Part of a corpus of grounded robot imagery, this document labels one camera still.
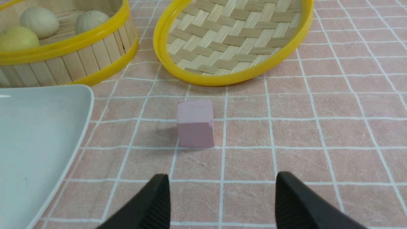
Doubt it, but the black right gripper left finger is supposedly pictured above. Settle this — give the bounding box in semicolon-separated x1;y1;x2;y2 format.
98;174;171;229

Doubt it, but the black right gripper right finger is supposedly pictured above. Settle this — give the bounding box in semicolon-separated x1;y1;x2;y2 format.
275;171;366;229

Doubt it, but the pale beige steamed bun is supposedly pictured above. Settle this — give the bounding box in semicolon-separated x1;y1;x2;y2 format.
20;6;59;39

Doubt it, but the woven bamboo steamer lid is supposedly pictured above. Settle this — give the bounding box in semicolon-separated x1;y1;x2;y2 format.
153;0;314;87

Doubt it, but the pink cube block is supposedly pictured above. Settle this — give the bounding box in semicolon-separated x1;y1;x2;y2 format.
176;99;215;149

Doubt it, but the yellow steamed bun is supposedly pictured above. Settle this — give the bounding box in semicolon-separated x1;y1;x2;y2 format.
0;26;40;51

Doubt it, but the pink checkered tablecloth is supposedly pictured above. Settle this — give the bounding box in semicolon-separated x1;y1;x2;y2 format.
35;0;407;229

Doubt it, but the white square plate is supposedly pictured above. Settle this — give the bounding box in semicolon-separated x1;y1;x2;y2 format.
0;85;94;229

